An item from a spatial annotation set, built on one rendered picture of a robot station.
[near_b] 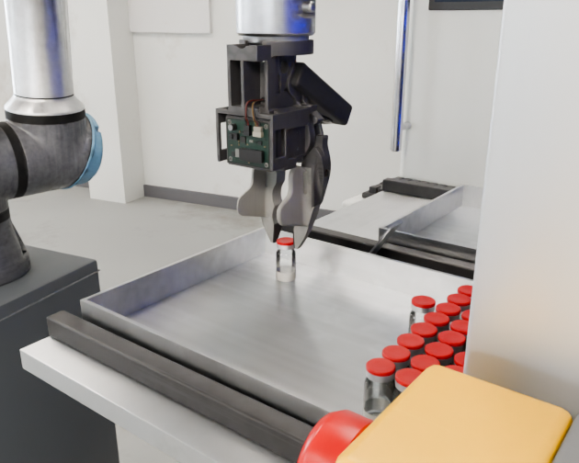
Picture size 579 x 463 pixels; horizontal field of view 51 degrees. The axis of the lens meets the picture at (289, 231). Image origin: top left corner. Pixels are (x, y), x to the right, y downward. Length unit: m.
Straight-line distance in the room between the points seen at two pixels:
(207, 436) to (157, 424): 0.04
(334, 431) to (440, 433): 0.04
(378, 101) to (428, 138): 2.03
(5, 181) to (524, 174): 0.82
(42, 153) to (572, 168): 0.84
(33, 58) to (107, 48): 3.05
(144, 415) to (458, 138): 1.02
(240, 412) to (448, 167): 1.01
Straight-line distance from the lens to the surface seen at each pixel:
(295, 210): 0.61
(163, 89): 4.05
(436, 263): 0.70
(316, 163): 0.61
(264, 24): 0.57
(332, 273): 0.69
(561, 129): 0.23
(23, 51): 0.98
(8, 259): 0.98
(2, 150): 0.96
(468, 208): 0.97
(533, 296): 0.24
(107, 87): 4.06
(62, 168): 1.00
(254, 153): 0.57
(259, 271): 0.70
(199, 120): 3.92
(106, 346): 0.53
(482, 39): 1.32
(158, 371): 0.49
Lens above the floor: 1.16
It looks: 19 degrees down
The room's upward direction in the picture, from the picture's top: straight up
